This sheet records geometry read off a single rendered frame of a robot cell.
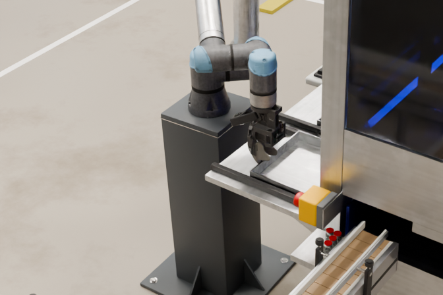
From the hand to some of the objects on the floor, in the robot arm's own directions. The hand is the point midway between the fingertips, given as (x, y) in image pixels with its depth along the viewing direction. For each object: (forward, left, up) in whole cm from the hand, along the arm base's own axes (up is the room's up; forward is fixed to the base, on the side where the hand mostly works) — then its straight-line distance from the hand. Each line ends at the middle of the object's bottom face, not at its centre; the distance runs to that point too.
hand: (258, 159), depth 241 cm
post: (+31, -11, -92) cm, 97 cm away
